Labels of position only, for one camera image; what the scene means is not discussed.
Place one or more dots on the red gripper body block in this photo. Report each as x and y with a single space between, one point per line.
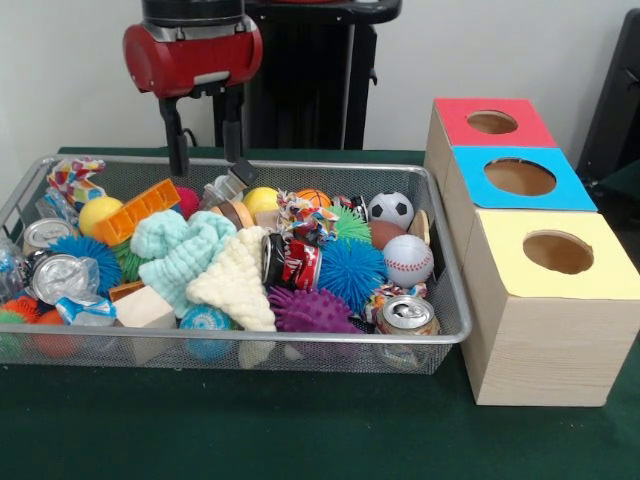
195 62

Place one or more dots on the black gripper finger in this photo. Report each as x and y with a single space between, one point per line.
177 145
233 130

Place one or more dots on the orange toy building brick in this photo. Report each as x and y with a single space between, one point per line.
135 215

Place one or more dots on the mint knit cloth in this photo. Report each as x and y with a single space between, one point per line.
180 250

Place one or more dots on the silver mesh bin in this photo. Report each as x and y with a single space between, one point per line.
325 360

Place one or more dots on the wooden box with three holes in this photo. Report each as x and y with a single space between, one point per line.
545 340

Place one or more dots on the yellow ball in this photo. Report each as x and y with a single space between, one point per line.
95 212

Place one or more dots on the cream knit cloth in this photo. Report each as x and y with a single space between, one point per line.
235 285

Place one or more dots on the small soccer ball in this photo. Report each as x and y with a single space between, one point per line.
392 210

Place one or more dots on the blue spiky ball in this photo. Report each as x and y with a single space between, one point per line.
350 270

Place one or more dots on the purple spiky ball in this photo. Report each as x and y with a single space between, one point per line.
310 310

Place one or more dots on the white baseball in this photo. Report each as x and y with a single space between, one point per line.
407 260

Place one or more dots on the silver drink can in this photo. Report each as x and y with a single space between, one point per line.
407 312

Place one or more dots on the large dark green tablecloth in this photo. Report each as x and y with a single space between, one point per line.
300 430

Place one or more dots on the black stand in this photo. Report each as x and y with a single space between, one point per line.
615 100

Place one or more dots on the small dark green tablecloth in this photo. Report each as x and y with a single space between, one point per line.
625 182

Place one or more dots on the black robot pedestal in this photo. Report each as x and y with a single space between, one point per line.
310 75

